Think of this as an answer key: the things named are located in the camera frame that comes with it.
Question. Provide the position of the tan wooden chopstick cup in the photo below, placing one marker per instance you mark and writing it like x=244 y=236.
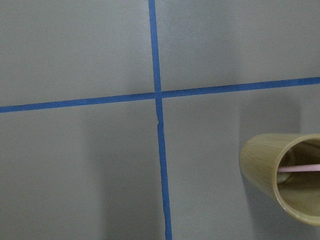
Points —
x=298 y=192

